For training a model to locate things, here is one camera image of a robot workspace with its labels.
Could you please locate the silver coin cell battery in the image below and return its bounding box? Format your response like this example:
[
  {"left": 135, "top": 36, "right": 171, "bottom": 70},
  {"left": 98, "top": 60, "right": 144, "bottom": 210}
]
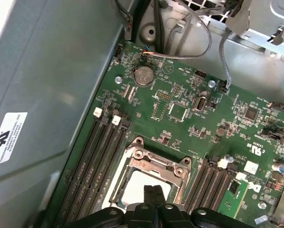
[{"left": 133, "top": 65, "right": 156, "bottom": 86}]

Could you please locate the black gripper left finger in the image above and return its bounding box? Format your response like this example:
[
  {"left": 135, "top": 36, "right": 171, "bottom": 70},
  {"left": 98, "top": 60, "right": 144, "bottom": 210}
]
[{"left": 71, "top": 185, "right": 157, "bottom": 228}]

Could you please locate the green motherboard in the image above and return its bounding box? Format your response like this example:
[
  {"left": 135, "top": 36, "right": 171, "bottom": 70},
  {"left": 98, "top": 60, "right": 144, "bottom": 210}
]
[{"left": 58, "top": 40, "right": 284, "bottom": 228}]

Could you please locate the white motherboard sticker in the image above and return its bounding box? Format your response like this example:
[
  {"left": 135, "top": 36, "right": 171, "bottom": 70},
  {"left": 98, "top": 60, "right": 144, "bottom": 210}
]
[{"left": 243, "top": 161, "right": 259, "bottom": 174}]

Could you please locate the silver CPU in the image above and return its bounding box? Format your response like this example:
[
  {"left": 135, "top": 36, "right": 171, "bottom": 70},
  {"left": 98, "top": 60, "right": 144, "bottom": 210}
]
[{"left": 121, "top": 170, "right": 175, "bottom": 211}]

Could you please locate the black sleeved wire bundle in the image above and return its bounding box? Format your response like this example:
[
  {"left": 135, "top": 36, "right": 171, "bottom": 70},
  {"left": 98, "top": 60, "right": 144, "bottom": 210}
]
[{"left": 114, "top": 0, "right": 133, "bottom": 40}]

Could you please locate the metal drive cage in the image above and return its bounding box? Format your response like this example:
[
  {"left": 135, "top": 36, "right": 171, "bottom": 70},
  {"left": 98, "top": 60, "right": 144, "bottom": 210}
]
[{"left": 177, "top": 0, "right": 284, "bottom": 62}]

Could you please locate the green RAM stick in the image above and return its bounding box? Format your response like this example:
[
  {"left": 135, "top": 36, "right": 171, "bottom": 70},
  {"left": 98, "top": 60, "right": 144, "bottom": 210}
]
[{"left": 216, "top": 179, "right": 250, "bottom": 214}]

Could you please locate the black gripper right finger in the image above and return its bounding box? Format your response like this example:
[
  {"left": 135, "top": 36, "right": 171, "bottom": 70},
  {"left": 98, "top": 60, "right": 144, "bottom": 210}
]
[{"left": 154, "top": 185, "right": 249, "bottom": 228}]

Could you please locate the internal USB port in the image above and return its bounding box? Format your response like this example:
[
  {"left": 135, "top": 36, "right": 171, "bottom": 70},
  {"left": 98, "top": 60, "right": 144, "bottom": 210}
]
[{"left": 196, "top": 95, "right": 208, "bottom": 112}]

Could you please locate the thick black cable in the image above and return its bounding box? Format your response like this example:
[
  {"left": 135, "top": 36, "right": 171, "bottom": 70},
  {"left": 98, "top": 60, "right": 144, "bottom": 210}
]
[{"left": 153, "top": 0, "right": 166, "bottom": 52}]

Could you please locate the white case label sticker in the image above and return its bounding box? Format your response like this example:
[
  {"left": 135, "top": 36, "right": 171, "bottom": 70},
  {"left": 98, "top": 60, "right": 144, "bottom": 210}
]
[{"left": 0, "top": 111, "right": 28, "bottom": 167}]

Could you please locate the black square controller chip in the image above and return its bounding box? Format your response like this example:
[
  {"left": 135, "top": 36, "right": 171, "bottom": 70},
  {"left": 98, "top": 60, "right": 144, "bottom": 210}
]
[{"left": 244, "top": 105, "right": 258, "bottom": 119}]

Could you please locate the black PC case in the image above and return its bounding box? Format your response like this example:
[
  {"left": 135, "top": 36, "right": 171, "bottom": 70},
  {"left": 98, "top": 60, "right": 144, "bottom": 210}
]
[{"left": 0, "top": 0, "right": 284, "bottom": 228}]

